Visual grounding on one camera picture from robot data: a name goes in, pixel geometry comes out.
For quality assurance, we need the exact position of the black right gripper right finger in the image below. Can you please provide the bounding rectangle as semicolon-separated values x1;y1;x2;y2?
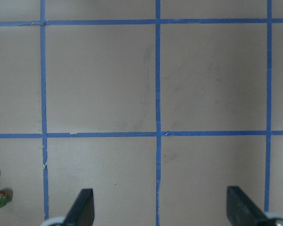
226;186;274;226

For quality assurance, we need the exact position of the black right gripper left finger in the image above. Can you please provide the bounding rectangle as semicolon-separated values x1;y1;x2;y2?
63;188;95;226

